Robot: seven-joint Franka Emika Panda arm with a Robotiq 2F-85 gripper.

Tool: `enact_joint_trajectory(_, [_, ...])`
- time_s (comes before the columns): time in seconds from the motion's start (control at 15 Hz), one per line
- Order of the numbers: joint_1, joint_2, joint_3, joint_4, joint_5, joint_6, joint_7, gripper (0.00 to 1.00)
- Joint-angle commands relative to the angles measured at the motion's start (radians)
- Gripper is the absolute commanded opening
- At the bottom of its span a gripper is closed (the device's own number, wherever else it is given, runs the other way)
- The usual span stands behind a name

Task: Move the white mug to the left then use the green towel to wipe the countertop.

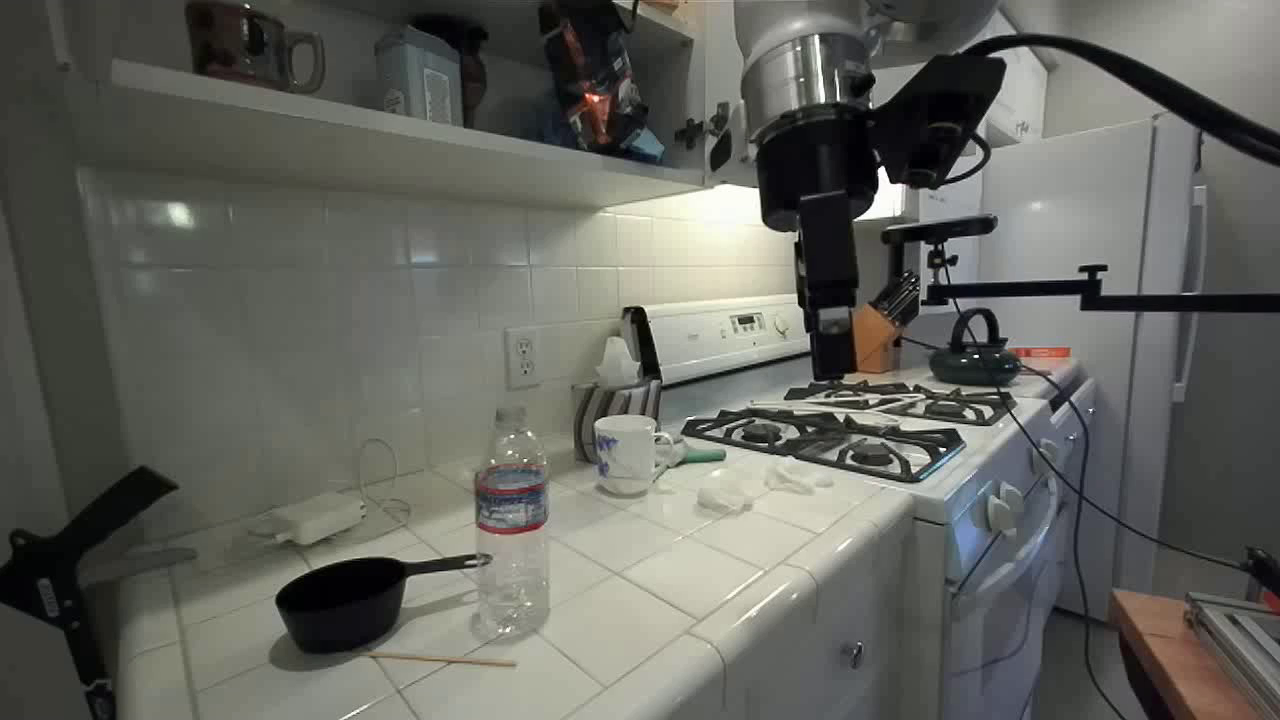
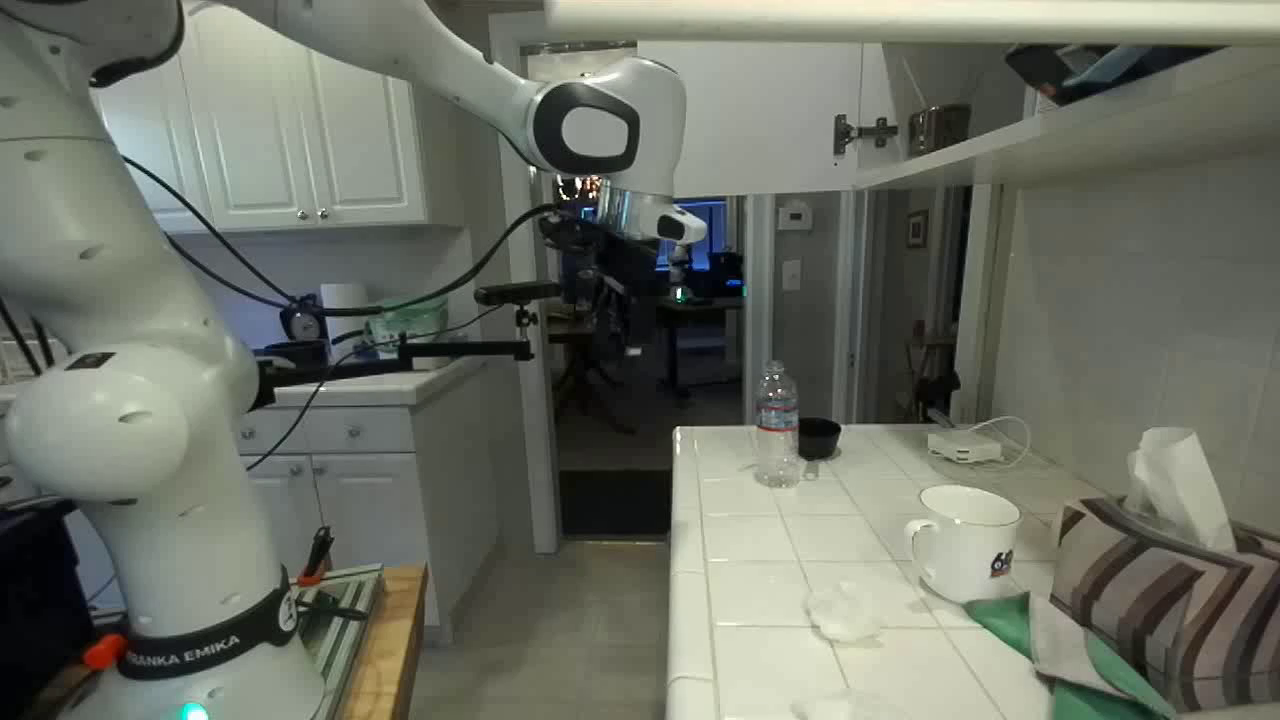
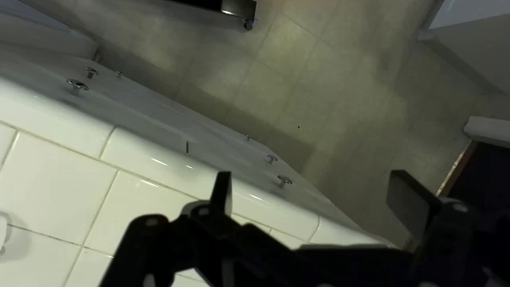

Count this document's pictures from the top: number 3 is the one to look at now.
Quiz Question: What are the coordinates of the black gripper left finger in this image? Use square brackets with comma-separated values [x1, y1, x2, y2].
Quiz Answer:
[101, 170, 300, 287]

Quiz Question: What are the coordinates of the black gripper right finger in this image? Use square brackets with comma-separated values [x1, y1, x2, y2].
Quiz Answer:
[386, 168, 510, 287]

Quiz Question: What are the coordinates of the white counter base cabinet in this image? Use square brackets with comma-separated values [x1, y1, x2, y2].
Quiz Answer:
[0, 0, 374, 248]

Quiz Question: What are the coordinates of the white island cabinet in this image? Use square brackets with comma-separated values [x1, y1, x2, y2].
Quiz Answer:
[418, 0, 510, 97]

